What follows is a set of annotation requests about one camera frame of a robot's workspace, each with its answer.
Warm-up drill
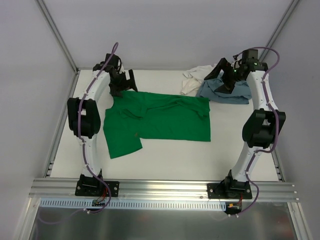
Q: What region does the white t-shirt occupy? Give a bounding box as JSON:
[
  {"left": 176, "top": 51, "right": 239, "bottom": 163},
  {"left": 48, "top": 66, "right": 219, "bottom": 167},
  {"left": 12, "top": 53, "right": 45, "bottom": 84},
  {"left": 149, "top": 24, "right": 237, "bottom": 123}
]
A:
[{"left": 180, "top": 64, "right": 217, "bottom": 95}]

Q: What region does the white slotted cable duct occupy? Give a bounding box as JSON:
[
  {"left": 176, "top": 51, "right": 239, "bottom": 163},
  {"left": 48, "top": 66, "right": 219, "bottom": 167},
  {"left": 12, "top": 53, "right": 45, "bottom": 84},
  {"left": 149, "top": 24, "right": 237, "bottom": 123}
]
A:
[{"left": 39, "top": 198, "right": 227, "bottom": 212}]

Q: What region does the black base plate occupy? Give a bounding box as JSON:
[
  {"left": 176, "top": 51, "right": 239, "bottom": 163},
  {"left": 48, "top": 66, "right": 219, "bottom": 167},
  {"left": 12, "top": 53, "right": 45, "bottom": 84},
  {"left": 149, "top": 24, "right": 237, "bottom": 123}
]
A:
[
  {"left": 206, "top": 181, "right": 253, "bottom": 200},
  {"left": 74, "top": 175, "right": 120, "bottom": 197}
]

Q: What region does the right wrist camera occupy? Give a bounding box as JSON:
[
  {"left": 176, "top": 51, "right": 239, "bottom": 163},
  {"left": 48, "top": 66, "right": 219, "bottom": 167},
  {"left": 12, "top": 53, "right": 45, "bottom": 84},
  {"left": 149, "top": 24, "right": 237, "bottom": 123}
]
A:
[{"left": 241, "top": 48, "right": 259, "bottom": 64}]

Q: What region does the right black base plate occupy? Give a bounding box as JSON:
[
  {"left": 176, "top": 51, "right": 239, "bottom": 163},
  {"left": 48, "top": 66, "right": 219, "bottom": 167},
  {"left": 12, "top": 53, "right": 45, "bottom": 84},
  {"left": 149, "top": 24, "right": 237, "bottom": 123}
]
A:
[{"left": 206, "top": 181, "right": 253, "bottom": 200}]

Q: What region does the green t-shirt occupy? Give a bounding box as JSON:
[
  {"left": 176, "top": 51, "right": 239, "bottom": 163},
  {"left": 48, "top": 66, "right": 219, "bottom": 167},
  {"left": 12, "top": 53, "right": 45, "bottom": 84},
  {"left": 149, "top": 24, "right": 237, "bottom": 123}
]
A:
[{"left": 103, "top": 91, "right": 211, "bottom": 159}]

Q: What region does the left aluminium frame post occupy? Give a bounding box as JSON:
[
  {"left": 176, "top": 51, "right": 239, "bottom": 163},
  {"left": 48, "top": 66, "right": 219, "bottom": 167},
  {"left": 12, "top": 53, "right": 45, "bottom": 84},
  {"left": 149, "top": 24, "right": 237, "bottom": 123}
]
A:
[{"left": 36, "top": 0, "right": 80, "bottom": 73}]

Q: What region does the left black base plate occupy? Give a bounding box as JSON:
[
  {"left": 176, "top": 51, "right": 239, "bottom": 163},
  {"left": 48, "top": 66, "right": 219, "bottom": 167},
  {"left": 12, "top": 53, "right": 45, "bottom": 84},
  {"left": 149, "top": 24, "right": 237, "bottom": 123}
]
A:
[{"left": 74, "top": 175, "right": 120, "bottom": 197}]

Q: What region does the aluminium mounting rail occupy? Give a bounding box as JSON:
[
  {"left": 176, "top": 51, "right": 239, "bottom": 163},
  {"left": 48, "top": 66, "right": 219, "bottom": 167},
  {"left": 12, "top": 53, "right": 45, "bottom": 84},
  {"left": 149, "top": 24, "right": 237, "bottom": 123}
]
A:
[{"left": 28, "top": 177, "right": 300, "bottom": 202}]

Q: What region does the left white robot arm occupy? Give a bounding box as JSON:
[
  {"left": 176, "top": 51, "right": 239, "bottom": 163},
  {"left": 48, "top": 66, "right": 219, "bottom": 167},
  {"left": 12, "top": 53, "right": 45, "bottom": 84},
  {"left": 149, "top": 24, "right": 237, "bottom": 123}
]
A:
[{"left": 67, "top": 53, "right": 138, "bottom": 196}]

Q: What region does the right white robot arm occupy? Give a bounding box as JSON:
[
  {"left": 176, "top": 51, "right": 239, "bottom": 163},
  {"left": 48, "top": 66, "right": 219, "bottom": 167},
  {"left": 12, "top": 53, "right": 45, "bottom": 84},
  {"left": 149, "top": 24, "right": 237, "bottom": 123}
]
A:
[{"left": 205, "top": 47, "right": 286, "bottom": 199}]

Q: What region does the aluminium frame post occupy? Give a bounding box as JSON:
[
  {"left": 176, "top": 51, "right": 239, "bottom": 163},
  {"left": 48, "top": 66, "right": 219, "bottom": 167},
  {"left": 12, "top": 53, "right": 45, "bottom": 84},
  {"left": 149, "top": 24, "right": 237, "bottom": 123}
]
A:
[
  {"left": 36, "top": 0, "right": 80, "bottom": 73},
  {"left": 259, "top": 0, "right": 301, "bottom": 61}
]

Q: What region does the blue-grey t-shirt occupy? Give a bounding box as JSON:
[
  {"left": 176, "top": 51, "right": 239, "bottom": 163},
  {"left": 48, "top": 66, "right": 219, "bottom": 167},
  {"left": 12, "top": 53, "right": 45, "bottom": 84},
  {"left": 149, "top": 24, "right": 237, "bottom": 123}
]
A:
[{"left": 195, "top": 72, "right": 252, "bottom": 105}]

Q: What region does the right aluminium frame post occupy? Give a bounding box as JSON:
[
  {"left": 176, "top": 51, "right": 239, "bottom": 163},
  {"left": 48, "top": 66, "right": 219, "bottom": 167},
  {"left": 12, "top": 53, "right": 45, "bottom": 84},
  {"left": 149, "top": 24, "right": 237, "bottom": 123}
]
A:
[{"left": 259, "top": 0, "right": 301, "bottom": 61}]

